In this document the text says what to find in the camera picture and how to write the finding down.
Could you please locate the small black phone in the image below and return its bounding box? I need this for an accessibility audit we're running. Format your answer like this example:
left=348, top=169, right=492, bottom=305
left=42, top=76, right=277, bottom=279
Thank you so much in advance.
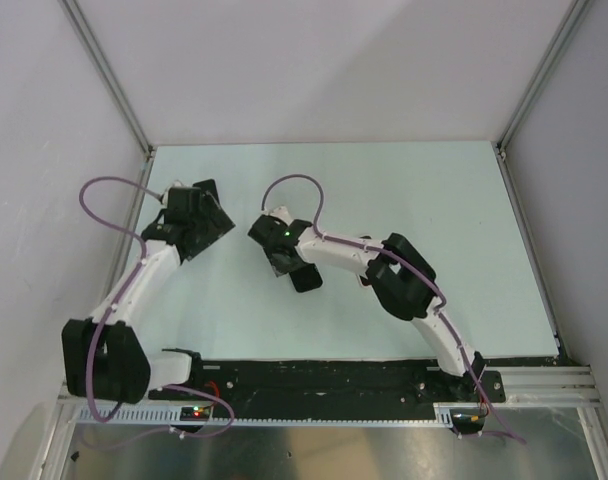
left=192, top=178, right=220, bottom=204

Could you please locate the black phone case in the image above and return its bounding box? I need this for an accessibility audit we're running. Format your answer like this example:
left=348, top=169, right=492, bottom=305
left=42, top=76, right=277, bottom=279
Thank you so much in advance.
left=289, top=264, right=323, bottom=293

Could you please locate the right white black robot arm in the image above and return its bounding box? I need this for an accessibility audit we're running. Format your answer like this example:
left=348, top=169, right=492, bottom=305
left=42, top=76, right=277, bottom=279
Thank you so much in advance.
left=248, top=207, right=485, bottom=401

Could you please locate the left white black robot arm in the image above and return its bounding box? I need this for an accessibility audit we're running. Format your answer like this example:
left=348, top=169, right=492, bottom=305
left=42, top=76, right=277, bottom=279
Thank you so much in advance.
left=61, top=179, right=235, bottom=404

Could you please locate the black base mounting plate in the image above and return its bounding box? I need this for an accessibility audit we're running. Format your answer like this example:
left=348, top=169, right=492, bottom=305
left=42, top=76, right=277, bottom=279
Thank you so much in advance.
left=186, top=360, right=480, bottom=422

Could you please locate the left controller board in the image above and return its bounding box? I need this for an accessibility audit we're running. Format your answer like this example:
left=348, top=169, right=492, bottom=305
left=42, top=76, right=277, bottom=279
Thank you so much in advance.
left=180, top=406, right=212, bottom=422

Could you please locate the controller board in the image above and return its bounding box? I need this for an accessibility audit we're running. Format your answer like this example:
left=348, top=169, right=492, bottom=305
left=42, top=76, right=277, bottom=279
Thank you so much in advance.
left=450, top=410, right=487, bottom=436
left=180, top=406, right=212, bottom=422

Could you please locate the right controller board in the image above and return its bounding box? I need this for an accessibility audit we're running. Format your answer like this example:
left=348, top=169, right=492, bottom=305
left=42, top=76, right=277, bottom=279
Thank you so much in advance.
left=450, top=410, right=487, bottom=436

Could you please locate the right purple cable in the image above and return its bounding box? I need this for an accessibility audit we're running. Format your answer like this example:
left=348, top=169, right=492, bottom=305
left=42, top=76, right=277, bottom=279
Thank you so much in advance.
left=260, top=173, right=528, bottom=446

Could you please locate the grey slotted cable duct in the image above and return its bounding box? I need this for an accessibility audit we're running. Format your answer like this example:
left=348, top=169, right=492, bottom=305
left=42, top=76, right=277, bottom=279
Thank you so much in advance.
left=76, top=402, right=455, bottom=429

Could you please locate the left aluminium corner post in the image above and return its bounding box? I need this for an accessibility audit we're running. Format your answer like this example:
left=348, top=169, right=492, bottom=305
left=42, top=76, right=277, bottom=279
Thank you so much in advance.
left=58, top=0, right=154, bottom=157

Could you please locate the aluminium corner post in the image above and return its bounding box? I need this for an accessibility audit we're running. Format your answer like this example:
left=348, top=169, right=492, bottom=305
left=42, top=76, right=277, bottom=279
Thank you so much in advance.
left=58, top=0, right=154, bottom=157
left=496, top=0, right=594, bottom=155

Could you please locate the aluminium front frame rail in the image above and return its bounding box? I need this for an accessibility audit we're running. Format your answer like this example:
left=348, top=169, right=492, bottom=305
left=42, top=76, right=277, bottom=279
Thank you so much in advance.
left=57, top=364, right=598, bottom=406

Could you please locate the right aluminium corner post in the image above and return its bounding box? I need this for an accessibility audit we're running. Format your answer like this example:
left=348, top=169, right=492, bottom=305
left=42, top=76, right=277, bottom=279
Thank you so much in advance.
left=496, top=0, right=594, bottom=155

